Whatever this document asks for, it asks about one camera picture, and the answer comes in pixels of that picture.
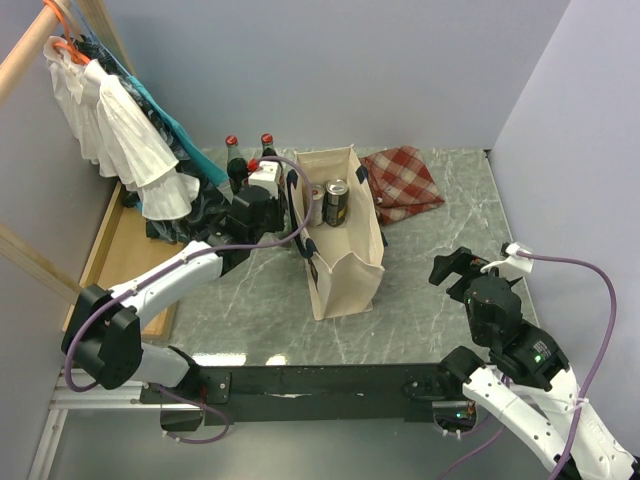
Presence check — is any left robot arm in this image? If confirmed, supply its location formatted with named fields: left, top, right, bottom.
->
left=61, top=185, right=286, bottom=402

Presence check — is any white pleated garment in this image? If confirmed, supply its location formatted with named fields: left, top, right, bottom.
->
left=43, top=36, right=200, bottom=221

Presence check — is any wooden clothes rack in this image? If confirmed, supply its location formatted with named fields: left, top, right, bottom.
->
left=0, top=0, right=191, bottom=341

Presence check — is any teal garment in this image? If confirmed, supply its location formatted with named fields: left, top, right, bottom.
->
left=93, top=42, right=227, bottom=186

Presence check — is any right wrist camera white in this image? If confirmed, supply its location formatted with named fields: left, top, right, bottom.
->
left=480, top=242, right=534, bottom=281

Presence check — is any tall dark can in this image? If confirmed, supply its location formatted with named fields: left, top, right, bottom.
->
left=324, top=179, right=349, bottom=227

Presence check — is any dark floral garment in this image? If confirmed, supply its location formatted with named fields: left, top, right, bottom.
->
left=74, top=36, right=228, bottom=244

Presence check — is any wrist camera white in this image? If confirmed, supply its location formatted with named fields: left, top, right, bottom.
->
left=480, top=242, right=534, bottom=281
left=248, top=158, right=282, bottom=199

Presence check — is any aluminium frame rail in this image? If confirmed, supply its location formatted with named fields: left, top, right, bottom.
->
left=27, top=367, right=151, bottom=480

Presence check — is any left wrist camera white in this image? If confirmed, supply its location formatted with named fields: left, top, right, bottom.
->
left=248, top=158, right=282, bottom=199

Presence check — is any cream canvas tote bag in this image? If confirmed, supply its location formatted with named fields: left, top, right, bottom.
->
left=286, top=146, right=385, bottom=320

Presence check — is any orange hanger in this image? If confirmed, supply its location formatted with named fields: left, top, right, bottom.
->
left=43, top=0, right=90, bottom=65

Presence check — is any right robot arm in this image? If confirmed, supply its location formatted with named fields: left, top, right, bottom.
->
left=429, top=243, right=639, bottom=479

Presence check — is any red plaid folded cloth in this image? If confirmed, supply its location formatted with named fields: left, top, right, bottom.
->
left=360, top=146, right=445, bottom=225

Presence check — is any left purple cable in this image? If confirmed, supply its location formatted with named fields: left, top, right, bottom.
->
left=63, top=155, right=315, bottom=445

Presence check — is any black base beam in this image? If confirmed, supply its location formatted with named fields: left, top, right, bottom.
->
left=139, top=363, right=481, bottom=424

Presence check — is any small red top can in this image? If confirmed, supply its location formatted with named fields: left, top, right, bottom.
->
left=308, top=184, right=325, bottom=227

